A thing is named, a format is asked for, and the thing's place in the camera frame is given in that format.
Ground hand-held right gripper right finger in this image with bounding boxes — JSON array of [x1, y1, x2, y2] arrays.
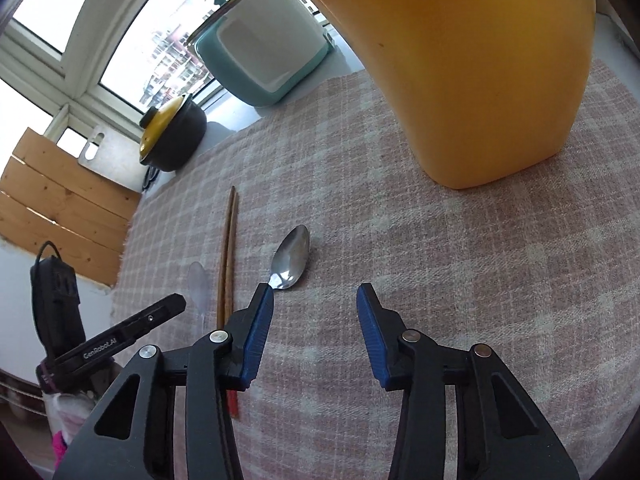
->
[[356, 282, 581, 480]]

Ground white cutting board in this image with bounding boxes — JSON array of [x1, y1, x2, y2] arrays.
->
[[42, 104, 146, 196]]

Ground white window frame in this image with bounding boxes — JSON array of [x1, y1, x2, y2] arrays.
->
[[0, 0, 331, 133]]

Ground black pot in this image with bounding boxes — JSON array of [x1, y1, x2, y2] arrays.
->
[[140, 94, 208, 173]]

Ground teal and white rice cooker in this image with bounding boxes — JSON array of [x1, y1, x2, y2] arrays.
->
[[186, 0, 335, 108]]

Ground pink plaid cloth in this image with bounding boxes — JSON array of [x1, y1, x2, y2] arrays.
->
[[107, 57, 640, 480]]

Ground metal spoon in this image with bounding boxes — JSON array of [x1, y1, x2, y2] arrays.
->
[[269, 224, 311, 291]]

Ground wooden plank panel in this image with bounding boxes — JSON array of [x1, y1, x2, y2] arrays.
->
[[0, 127, 143, 286]]

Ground yellow plastic container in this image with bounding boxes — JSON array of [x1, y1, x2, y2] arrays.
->
[[282, 0, 598, 191]]

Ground wooden chopstick with red end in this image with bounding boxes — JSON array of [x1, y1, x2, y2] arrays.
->
[[216, 186, 237, 331], [223, 195, 241, 420]]

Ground pink clothing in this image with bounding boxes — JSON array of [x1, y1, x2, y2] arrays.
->
[[50, 430, 76, 467]]

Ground clear plastic spoon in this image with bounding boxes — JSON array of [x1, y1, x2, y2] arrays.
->
[[187, 261, 209, 322]]

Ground yellow pot lid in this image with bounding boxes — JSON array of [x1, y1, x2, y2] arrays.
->
[[138, 95, 188, 159]]

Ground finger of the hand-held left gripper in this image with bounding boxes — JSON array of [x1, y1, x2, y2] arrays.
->
[[122, 293, 187, 334]]

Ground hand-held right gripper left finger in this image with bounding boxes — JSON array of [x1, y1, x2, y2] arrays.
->
[[52, 282, 276, 480]]

